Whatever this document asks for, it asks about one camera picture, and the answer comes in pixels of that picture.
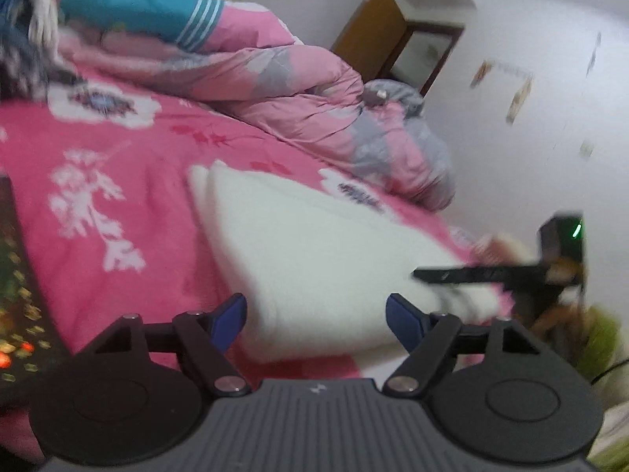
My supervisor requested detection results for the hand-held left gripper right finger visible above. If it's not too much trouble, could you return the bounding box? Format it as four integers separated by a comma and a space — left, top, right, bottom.
382, 293, 541, 397

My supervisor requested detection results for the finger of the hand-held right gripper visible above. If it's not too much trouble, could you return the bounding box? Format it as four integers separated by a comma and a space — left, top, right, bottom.
414, 264, 544, 287

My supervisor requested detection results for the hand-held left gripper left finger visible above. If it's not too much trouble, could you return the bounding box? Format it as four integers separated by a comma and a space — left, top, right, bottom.
93, 293, 252, 397

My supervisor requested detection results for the white deer-embroidered sweater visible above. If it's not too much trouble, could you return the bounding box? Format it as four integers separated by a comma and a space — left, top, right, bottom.
189, 160, 512, 365

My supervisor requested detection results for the cream folded cloth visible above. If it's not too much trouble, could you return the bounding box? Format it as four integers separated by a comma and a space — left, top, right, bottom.
484, 233, 535, 262

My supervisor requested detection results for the pink floral bed sheet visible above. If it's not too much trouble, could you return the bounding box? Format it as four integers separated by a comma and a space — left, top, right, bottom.
0, 59, 492, 458

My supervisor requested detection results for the dark floral cloth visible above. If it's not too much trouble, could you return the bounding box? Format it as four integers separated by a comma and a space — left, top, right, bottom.
0, 177, 75, 404

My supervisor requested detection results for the pink grey quilt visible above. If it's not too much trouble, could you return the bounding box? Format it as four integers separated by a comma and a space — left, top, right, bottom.
59, 24, 455, 212

